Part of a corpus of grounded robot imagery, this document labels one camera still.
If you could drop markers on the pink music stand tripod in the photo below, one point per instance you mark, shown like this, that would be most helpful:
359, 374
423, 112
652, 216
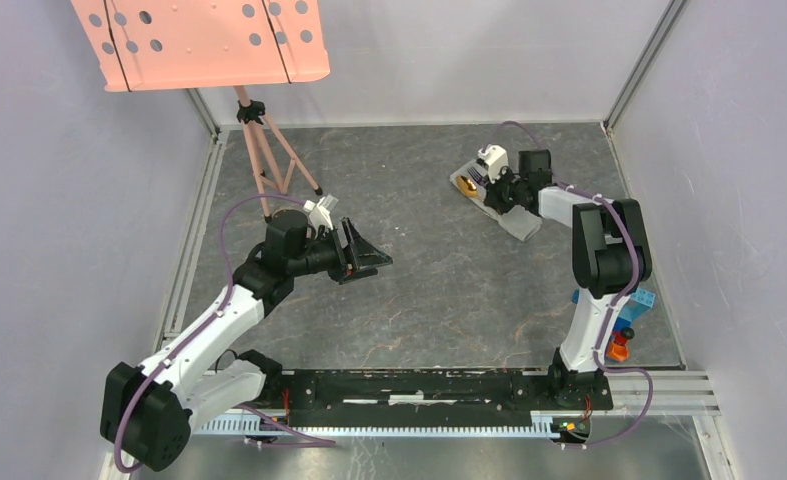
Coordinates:
181, 45

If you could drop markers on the grey cloth napkin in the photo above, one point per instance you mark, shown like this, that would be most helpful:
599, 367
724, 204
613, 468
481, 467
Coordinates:
517, 222

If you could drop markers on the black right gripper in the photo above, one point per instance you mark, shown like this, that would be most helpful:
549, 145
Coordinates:
493, 198

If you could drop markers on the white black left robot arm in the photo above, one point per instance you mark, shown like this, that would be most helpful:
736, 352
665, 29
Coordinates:
150, 410

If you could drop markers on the purple metal fork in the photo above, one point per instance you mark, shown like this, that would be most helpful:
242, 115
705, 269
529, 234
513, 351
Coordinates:
476, 176

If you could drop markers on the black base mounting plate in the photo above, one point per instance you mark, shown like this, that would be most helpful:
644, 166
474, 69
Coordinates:
390, 398

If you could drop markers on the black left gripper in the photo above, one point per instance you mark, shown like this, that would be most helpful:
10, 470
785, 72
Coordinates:
360, 255

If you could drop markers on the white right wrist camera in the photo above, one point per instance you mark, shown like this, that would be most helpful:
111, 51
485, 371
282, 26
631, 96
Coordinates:
492, 160

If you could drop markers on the orange red toy piece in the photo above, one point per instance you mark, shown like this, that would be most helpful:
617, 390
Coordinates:
617, 349

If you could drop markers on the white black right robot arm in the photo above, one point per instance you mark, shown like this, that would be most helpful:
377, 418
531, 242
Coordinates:
610, 254

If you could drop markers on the gold spoon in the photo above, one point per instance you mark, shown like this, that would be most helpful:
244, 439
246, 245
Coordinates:
468, 187

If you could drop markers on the aluminium frame rail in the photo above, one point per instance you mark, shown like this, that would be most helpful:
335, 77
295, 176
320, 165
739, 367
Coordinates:
669, 394

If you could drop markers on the blue toy brick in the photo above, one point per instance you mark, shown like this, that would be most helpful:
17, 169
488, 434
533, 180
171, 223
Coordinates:
629, 308

